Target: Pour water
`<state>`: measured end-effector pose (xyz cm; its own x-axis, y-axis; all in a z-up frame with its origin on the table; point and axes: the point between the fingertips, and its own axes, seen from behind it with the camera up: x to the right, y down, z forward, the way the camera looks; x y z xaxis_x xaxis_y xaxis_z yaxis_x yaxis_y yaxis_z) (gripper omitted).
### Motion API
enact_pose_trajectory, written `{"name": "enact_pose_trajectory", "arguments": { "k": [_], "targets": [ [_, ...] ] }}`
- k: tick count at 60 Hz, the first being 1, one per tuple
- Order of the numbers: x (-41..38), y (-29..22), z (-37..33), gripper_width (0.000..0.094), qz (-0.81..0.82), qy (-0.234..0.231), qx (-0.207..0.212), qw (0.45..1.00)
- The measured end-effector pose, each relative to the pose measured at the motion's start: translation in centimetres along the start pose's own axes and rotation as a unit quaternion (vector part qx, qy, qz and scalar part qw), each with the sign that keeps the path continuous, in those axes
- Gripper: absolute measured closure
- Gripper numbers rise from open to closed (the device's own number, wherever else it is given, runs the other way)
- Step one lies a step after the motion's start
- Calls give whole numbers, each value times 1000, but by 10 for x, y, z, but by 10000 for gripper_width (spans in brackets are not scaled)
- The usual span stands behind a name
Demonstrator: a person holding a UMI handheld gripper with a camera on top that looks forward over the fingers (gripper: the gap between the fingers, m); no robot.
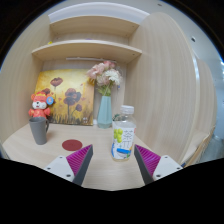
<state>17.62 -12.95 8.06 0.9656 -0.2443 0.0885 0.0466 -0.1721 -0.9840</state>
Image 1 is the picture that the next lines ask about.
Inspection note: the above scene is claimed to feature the pink white flower bouquet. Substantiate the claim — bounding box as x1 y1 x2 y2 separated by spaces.
86 60 123 97

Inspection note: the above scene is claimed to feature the light wood shelf unit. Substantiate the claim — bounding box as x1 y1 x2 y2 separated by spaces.
31 14 144 64

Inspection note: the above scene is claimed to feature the grey mug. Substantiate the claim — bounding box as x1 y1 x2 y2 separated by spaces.
28 116 50 146

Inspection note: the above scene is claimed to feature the clear plastic drink bottle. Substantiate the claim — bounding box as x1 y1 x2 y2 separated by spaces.
111 104 137 162

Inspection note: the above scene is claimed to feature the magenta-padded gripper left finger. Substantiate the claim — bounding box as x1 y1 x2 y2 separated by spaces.
44 144 94 187

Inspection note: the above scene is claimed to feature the red orange plush toy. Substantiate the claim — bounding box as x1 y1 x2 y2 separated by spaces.
28 91 55 120

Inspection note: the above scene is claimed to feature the teal vase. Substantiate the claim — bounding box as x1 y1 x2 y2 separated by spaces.
96 95 113 129

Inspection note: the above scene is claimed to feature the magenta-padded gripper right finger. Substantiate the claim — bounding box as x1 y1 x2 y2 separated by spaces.
133 144 184 186

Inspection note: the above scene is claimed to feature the flat round red coaster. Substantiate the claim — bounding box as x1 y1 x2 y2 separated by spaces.
61 138 83 152

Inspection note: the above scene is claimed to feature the yellow poppy flower painting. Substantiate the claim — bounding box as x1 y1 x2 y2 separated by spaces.
34 68 95 127

